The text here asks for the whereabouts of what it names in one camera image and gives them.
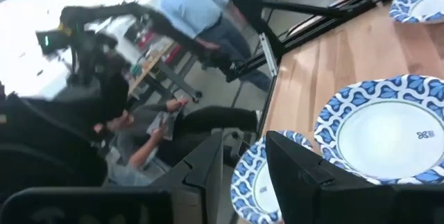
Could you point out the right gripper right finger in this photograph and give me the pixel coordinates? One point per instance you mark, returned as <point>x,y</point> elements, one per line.
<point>305,189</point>

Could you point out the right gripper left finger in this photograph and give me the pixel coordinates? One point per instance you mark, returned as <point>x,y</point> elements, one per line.
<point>197,189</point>

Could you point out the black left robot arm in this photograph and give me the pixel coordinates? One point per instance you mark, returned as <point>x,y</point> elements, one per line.
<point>104,10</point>

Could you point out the person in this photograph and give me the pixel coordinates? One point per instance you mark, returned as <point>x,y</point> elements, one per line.
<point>208,120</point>
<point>194,5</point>

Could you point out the wooden workbench black legs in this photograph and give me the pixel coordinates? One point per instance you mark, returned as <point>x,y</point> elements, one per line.
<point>152,64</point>

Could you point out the grey paper sheet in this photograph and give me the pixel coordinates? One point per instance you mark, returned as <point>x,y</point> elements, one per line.
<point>161,125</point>

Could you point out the black aluminium table frame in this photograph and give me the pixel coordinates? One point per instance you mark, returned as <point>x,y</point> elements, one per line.
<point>298,6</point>

